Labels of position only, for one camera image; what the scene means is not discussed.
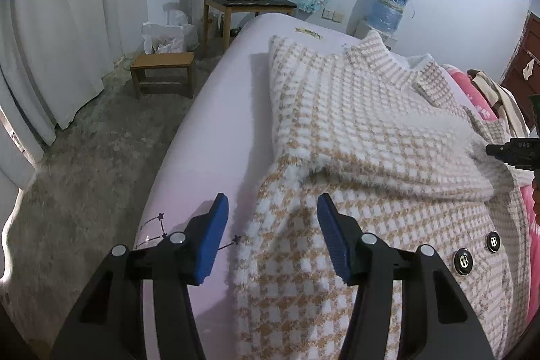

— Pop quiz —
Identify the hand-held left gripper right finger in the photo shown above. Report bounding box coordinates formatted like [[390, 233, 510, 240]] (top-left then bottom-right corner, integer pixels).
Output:
[[316, 192, 496, 360]]

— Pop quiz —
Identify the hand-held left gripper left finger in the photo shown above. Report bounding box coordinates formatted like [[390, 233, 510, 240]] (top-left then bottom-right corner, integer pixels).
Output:
[[50, 192, 230, 360]]

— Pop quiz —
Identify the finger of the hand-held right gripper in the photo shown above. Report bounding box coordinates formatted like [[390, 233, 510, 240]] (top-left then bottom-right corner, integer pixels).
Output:
[[485, 137, 540, 172]]

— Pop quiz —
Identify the beige white houndstooth coat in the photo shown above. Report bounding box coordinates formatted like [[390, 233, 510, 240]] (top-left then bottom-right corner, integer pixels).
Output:
[[230, 30, 533, 360]]

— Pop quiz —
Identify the beige striped clothing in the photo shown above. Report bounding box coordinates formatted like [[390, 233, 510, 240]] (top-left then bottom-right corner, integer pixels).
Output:
[[466, 69, 532, 137]]

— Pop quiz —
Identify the brown wooden door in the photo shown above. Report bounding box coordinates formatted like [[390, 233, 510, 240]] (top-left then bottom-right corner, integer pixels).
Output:
[[500, 11, 540, 99]]

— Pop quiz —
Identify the pink floral blanket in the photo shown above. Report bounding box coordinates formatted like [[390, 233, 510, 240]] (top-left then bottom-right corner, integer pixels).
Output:
[[441, 65, 540, 327]]

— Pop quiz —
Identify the white cloth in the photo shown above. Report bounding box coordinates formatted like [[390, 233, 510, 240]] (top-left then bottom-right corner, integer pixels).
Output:
[[405, 53, 443, 71]]

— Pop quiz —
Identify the bed with pink sheet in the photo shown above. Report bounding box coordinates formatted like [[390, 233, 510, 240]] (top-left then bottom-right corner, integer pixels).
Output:
[[136, 13, 540, 360]]

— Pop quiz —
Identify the blue water bottle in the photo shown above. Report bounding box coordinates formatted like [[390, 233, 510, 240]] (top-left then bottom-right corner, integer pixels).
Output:
[[370, 0, 411, 35]]

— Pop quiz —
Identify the small wooden stool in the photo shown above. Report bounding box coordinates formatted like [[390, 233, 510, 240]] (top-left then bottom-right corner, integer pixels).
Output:
[[130, 52, 197, 99]]

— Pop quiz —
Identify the white water dispenser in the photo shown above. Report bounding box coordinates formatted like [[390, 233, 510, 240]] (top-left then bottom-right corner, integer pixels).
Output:
[[352, 20, 399, 51]]

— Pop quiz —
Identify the white plastic bag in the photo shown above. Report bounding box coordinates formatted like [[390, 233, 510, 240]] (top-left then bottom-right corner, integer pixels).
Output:
[[141, 3, 199, 55]]

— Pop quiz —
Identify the wooden chair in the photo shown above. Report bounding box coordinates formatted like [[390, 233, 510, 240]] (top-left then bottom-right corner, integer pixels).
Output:
[[204, 0, 296, 57]]

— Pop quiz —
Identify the white curtain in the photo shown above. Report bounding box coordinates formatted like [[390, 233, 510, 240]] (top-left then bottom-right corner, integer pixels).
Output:
[[0, 0, 150, 192]]

